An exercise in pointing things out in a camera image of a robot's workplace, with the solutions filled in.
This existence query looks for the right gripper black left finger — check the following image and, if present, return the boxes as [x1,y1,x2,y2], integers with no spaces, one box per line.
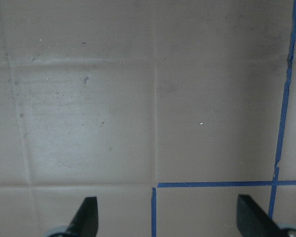
[65,197,99,237]

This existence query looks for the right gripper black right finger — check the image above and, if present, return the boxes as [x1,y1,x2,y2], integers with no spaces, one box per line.
[236,195,296,237]

